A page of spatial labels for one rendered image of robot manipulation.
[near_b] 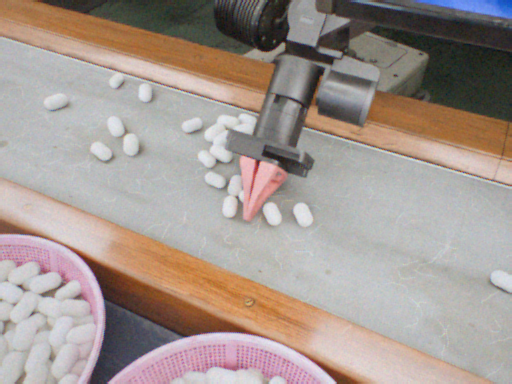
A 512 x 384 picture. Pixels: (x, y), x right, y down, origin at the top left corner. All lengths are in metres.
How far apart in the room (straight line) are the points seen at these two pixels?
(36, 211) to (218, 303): 0.26
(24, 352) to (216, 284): 0.20
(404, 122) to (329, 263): 0.27
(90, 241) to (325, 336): 0.28
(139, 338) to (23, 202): 0.22
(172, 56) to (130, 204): 0.33
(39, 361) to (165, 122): 0.39
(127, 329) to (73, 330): 0.09
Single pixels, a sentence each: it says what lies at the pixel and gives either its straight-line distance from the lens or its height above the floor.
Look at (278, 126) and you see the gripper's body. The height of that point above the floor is 0.85.
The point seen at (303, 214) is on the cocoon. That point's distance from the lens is 0.58.
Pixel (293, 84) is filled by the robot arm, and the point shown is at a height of 0.88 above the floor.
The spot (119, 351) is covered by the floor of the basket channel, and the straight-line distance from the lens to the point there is 0.59.
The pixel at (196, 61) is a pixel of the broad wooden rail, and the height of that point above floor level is 0.76.
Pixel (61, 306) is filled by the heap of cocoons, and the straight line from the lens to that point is 0.56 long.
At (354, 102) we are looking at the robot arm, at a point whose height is 0.88.
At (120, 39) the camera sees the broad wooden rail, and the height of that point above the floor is 0.76.
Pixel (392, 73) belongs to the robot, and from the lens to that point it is 1.43.
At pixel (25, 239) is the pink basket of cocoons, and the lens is 0.60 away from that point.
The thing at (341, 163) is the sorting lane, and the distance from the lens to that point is 0.68.
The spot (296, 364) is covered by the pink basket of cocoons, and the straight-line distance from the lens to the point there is 0.47.
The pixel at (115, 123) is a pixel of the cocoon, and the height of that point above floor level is 0.76.
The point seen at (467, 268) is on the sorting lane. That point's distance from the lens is 0.60.
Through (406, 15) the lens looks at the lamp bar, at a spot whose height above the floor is 1.05.
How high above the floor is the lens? 1.19
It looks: 46 degrees down
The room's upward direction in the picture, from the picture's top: straight up
